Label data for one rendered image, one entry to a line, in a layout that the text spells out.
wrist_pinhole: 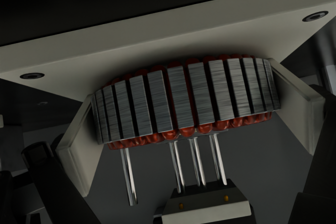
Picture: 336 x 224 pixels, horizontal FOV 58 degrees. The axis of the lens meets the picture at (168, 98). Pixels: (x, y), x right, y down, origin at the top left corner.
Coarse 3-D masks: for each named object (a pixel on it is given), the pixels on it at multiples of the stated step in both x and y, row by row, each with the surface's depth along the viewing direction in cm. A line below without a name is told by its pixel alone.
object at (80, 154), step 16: (80, 112) 18; (80, 128) 16; (64, 144) 14; (80, 144) 15; (96, 144) 18; (64, 160) 14; (80, 160) 15; (96, 160) 17; (80, 176) 15; (80, 192) 15
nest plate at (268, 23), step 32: (224, 0) 12; (256, 0) 12; (288, 0) 12; (320, 0) 12; (64, 32) 12; (96, 32) 12; (128, 32) 12; (160, 32) 12; (192, 32) 12; (224, 32) 13; (256, 32) 14; (288, 32) 15; (0, 64) 13; (32, 64) 12; (64, 64) 13; (96, 64) 14; (128, 64) 15; (160, 64) 16; (64, 96) 20
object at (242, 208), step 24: (168, 144) 33; (192, 144) 33; (216, 144) 32; (216, 168) 32; (192, 192) 32; (216, 192) 25; (240, 192) 23; (168, 216) 21; (192, 216) 20; (216, 216) 20; (240, 216) 20
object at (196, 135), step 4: (196, 132) 31; (208, 132) 31; (212, 132) 31; (216, 132) 31; (180, 136) 31; (192, 136) 31; (196, 136) 31; (164, 140) 31; (168, 140) 31; (172, 140) 31; (176, 140) 31
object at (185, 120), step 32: (192, 64) 14; (224, 64) 14; (256, 64) 15; (96, 96) 16; (128, 96) 15; (160, 96) 14; (192, 96) 14; (224, 96) 14; (256, 96) 15; (96, 128) 17; (128, 128) 14; (160, 128) 14; (192, 128) 14; (224, 128) 14
